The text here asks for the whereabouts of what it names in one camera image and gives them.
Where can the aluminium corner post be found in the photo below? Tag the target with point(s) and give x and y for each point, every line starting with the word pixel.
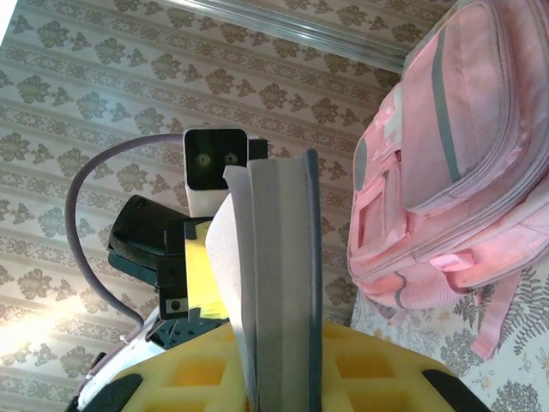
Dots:
pixel 300 30

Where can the pink student backpack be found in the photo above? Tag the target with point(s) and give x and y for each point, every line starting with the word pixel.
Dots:
pixel 450 150

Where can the silver grey notebook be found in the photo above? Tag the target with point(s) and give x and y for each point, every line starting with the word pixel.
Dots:
pixel 279 257

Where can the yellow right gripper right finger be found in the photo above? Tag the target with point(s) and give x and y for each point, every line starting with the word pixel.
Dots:
pixel 377 377

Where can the floral table cover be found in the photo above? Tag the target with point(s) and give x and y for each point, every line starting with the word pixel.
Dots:
pixel 493 377

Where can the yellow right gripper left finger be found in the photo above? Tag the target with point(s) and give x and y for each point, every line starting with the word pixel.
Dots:
pixel 171 386

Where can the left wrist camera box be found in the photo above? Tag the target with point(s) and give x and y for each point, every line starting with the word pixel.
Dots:
pixel 214 159

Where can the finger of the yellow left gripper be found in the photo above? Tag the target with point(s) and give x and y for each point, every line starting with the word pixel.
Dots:
pixel 199 279

